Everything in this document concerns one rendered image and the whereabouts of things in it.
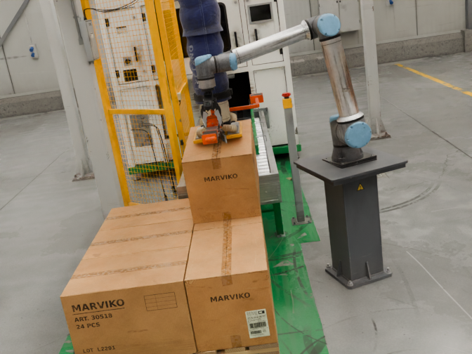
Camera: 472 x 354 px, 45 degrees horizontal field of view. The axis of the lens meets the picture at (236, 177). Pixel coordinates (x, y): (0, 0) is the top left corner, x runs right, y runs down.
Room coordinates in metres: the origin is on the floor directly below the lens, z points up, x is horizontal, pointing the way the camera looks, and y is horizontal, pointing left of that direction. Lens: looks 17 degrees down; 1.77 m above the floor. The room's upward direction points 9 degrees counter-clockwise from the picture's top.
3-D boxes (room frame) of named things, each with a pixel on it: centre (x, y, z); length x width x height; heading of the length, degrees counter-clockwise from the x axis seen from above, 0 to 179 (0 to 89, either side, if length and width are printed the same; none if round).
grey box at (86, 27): (4.48, 0.94, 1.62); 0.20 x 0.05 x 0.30; 177
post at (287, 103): (4.25, -0.46, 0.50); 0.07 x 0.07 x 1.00; 87
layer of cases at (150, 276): (3.04, 0.39, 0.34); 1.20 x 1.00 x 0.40; 177
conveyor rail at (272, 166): (4.85, -0.32, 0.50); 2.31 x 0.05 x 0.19; 177
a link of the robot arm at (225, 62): (3.06, -0.03, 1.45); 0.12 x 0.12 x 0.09; 6
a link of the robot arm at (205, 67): (3.03, 0.08, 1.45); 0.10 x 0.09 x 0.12; 96
